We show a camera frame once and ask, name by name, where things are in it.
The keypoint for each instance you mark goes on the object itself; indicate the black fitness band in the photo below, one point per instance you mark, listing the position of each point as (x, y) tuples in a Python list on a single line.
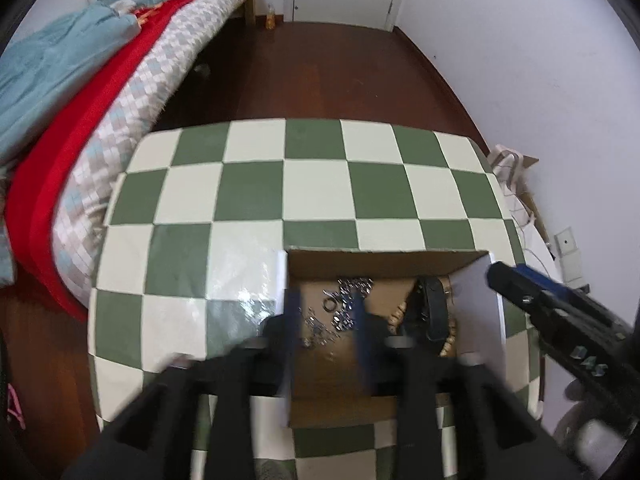
[(432, 310)]

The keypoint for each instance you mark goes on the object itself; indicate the cardboard box with bag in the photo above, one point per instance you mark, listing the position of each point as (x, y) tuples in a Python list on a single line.
[(510, 175)]

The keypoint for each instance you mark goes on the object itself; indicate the white wall switch plate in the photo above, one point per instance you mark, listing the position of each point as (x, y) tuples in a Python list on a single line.
[(566, 242), (574, 267)]

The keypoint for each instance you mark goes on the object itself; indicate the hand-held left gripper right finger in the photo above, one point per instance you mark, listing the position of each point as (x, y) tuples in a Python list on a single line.
[(362, 345)]

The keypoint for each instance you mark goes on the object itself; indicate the checkered quilt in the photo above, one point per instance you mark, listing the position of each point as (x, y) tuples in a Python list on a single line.
[(125, 125)]

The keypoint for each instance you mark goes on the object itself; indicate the wooden bed leg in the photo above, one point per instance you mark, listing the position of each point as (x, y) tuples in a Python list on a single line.
[(250, 7)]

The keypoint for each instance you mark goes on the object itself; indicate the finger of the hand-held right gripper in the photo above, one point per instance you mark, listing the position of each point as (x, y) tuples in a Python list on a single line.
[(507, 282), (555, 284)]

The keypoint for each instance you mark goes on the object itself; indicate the bed with blankets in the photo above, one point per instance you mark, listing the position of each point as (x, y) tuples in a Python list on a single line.
[(45, 60)]

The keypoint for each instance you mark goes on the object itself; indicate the bed with checkered blanket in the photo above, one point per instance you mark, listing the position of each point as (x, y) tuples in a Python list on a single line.
[(55, 160)]

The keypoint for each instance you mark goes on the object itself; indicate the small bottle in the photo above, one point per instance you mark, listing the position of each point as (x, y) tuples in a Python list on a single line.
[(270, 16)]

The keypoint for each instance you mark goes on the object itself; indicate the green white checkered tablecloth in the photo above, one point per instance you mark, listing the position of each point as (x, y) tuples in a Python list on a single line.
[(250, 195)]

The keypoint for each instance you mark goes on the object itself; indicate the pink object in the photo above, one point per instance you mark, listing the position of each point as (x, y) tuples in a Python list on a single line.
[(13, 402)]

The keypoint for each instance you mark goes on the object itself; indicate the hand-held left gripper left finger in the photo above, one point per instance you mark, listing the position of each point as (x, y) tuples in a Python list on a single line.
[(292, 320)]

